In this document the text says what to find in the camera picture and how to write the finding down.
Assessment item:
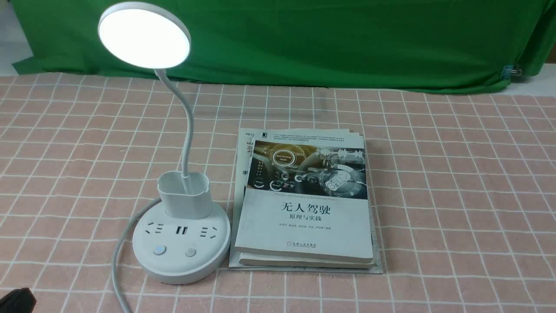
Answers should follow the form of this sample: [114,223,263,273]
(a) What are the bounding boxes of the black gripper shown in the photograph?
[0,287,36,313]

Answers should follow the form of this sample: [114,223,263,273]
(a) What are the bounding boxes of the white desk lamp with sockets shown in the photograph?
[98,1,231,289]

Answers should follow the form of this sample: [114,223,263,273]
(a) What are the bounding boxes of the bottom book in stack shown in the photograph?
[228,127,384,275]

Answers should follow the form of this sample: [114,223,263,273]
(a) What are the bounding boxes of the top white self-driving book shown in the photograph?
[235,134,375,263]

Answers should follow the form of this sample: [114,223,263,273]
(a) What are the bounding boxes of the pink checkered tablecloth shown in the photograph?
[0,73,556,313]

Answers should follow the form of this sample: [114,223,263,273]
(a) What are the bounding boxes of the green backdrop cloth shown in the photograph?
[11,0,555,94]

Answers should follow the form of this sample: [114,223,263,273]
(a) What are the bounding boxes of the blue binder clip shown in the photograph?
[500,65,523,80]

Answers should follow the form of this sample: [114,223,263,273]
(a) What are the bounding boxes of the white lamp power cable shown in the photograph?
[112,198,162,313]

